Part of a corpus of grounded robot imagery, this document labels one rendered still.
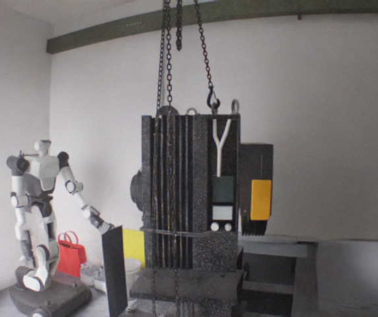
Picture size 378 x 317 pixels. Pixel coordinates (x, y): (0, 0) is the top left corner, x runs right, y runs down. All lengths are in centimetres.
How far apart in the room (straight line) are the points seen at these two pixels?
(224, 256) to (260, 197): 35
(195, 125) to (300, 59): 140
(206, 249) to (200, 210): 19
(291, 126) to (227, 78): 66
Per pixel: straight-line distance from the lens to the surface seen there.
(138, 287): 125
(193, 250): 134
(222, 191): 130
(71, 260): 335
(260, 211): 118
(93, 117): 302
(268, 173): 118
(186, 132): 127
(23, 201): 226
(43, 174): 228
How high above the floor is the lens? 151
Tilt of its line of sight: 4 degrees down
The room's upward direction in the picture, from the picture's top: straight up
